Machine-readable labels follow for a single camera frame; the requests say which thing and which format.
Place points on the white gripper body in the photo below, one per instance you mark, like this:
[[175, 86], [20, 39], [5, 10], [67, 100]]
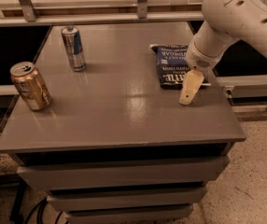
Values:
[[197, 59]]

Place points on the blue kettle chip bag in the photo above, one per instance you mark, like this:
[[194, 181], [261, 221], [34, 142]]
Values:
[[171, 65]]

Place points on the silver blue redbull can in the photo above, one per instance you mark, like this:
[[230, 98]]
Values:
[[73, 47]]

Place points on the metal window frame rail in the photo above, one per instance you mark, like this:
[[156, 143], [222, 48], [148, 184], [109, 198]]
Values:
[[82, 12]]

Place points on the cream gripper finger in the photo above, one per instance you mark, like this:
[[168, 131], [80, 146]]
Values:
[[191, 84]]

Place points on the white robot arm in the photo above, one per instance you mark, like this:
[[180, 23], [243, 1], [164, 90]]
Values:
[[225, 23]]

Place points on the grey drawer cabinet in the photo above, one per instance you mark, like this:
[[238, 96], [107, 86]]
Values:
[[114, 146]]

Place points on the gold soda can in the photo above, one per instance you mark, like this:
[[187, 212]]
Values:
[[30, 85]]

